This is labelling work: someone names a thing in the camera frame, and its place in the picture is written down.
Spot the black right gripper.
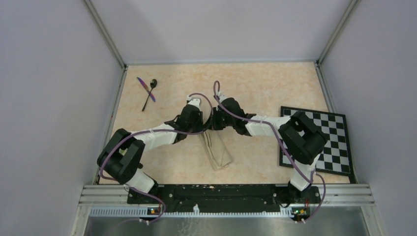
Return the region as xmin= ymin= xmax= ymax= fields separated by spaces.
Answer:
xmin=204 ymin=107 xmax=236 ymax=131

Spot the cream cloth napkin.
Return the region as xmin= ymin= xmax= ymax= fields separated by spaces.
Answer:
xmin=198 ymin=130 xmax=233 ymax=171

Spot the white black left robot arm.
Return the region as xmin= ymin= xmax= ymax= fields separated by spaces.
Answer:
xmin=97 ymin=99 xmax=203 ymax=203

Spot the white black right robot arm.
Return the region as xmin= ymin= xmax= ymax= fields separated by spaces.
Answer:
xmin=211 ymin=95 xmax=328 ymax=203

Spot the black spoon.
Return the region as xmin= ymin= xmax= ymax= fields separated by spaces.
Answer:
xmin=142 ymin=79 xmax=158 ymax=112

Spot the iridescent purple knife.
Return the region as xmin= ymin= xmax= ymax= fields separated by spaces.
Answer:
xmin=137 ymin=77 xmax=156 ymax=102

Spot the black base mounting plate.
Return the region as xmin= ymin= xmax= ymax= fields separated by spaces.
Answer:
xmin=127 ymin=184 xmax=321 ymax=213

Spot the black white checkerboard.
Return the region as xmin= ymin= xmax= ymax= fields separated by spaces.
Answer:
xmin=280 ymin=106 xmax=357 ymax=184

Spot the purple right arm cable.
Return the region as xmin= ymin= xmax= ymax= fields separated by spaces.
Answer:
xmin=213 ymin=80 xmax=327 ymax=224

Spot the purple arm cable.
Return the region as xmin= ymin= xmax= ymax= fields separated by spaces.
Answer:
xmin=98 ymin=92 xmax=214 ymax=225
xmin=213 ymin=80 xmax=327 ymax=224

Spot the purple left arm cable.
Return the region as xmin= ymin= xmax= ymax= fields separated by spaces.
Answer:
xmin=98 ymin=92 xmax=214 ymax=225

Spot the aluminium front rail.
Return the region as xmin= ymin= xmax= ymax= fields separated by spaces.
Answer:
xmin=79 ymin=184 xmax=375 ymax=218

